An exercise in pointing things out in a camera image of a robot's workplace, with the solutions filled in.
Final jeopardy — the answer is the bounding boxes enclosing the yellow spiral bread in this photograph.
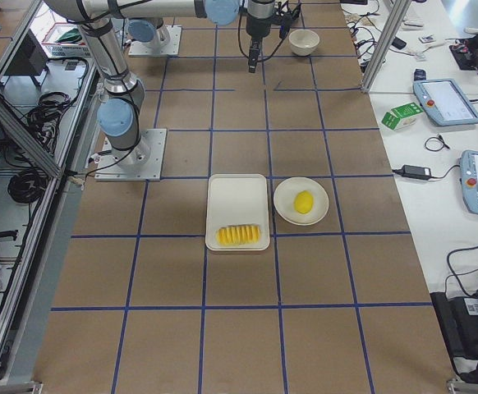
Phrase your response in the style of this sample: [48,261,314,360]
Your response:
[216,224,261,246]

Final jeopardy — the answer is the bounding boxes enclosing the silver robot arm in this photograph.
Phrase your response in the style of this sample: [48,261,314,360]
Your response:
[46,1,239,100]
[128,17,171,49]

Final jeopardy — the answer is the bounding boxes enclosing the white round plate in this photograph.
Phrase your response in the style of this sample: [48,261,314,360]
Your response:
[273,177,329,226]

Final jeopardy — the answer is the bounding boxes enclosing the white bowl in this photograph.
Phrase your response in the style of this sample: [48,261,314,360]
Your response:
[288,30,320,57]

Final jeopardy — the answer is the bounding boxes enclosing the white rectangular tray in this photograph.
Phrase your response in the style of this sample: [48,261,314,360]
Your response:
[205,174,270,251]

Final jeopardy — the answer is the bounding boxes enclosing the yellow lemon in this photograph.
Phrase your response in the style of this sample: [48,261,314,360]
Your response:
[293,190,315,214]

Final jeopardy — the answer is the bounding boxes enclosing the green white carton box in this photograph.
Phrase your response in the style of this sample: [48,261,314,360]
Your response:
[381,102,423,131]

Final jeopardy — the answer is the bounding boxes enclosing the upper blue teach pendant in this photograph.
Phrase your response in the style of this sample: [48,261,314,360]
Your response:
[412,79,478,126]

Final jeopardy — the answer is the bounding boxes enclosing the black power adapter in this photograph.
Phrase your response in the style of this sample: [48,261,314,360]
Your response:
[402,164,432,181]

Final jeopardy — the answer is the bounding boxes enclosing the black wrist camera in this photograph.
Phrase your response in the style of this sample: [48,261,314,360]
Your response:
[277,1,293,40]

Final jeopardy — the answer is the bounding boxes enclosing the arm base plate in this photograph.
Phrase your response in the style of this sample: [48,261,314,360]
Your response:
[94,129,167,181]
[128,20,182,57]

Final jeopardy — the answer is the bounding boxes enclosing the aluminium frame post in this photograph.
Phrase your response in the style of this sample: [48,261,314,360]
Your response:
[361,0,411,93]

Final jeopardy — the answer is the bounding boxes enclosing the coiled black cables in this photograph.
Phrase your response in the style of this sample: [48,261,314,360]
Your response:
[7,168,48,204]

